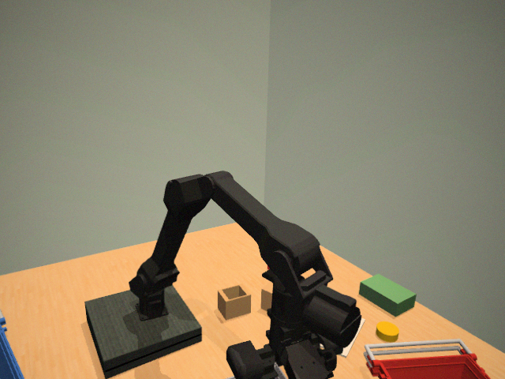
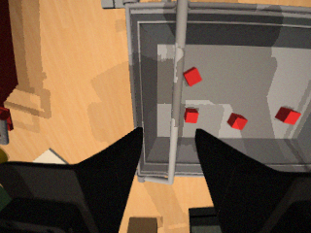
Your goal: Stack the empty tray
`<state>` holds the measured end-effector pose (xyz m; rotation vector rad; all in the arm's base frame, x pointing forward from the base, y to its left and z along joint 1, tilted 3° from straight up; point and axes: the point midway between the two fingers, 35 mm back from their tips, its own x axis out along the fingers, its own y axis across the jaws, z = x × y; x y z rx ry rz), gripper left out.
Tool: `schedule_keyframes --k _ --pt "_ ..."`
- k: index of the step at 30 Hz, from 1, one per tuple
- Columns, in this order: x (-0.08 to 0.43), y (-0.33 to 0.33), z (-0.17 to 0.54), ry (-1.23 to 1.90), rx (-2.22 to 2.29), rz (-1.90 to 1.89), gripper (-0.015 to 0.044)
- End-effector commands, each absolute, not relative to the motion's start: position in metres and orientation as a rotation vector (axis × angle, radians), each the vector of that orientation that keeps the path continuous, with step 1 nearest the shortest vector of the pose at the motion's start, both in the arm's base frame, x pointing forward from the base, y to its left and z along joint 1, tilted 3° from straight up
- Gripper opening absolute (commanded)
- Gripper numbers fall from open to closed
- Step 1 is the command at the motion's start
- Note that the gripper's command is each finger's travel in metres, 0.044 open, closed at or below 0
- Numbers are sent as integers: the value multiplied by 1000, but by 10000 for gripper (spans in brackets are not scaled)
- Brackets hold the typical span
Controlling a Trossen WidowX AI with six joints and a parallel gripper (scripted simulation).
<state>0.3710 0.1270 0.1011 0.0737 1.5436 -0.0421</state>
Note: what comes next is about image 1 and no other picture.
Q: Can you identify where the cream flat square panel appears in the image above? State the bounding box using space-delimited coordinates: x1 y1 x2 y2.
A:
320 318 365 358

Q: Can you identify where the green rectangular block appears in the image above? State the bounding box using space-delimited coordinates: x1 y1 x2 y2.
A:
359 274 417 317

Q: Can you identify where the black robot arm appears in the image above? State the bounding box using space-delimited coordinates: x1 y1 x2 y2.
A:
129 171 362 379

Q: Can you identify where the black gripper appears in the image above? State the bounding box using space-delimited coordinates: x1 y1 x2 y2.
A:
226 308 343 379

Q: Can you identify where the yellow short cylinder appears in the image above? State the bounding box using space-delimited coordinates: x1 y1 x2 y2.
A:
376 321 399 343

